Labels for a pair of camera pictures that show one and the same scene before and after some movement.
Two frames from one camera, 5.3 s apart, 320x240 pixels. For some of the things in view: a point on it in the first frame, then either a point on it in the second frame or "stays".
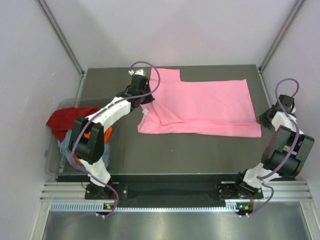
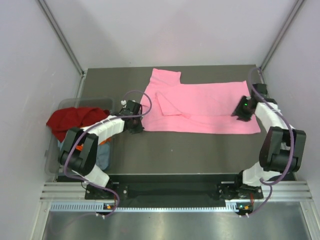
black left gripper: x=149 y=99 → x=138 y=129
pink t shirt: x=216 y=108 stays
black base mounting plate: x=217 y=191 stays
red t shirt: x=64 y=119 stays
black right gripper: x=262 y=120 → x=238 y=112
